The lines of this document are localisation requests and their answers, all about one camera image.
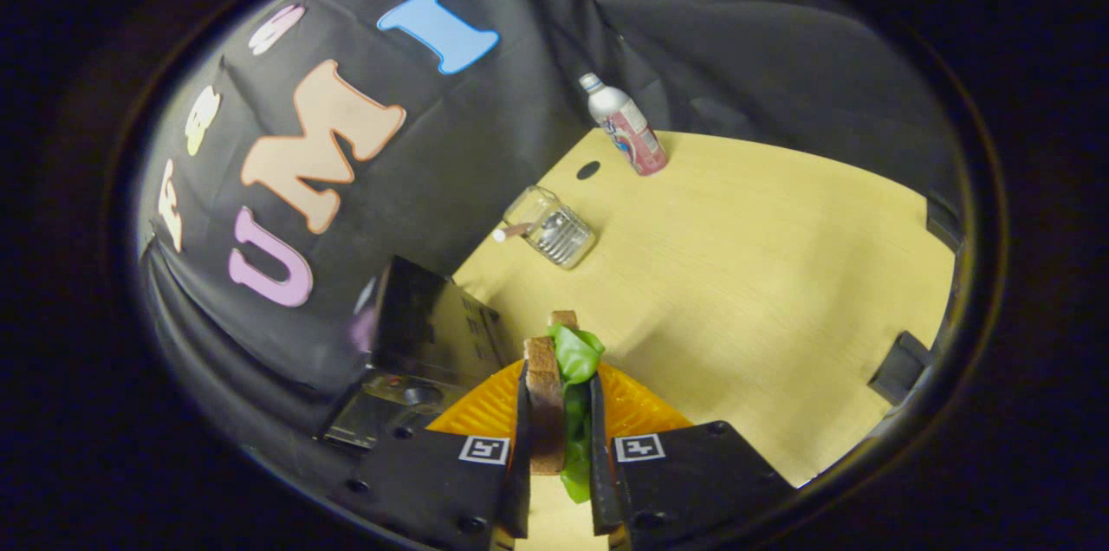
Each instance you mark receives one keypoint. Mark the pink labelled bottle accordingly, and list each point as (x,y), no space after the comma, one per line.
(628,128)

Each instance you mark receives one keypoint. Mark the black toaster oven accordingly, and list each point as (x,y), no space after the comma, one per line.
(429,326)

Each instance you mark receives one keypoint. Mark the black table clamp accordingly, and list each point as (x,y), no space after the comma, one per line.
(944,223)
(901,367)

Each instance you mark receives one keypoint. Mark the lettuce sandwich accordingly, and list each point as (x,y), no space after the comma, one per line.
(548,395)

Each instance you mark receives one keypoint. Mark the clear glass jar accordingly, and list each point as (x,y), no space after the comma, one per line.
(559,230)

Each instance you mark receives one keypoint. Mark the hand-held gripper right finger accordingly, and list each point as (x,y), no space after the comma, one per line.
(693,482)

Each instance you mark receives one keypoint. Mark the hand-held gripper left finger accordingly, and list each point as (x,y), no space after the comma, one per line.
(433,482)

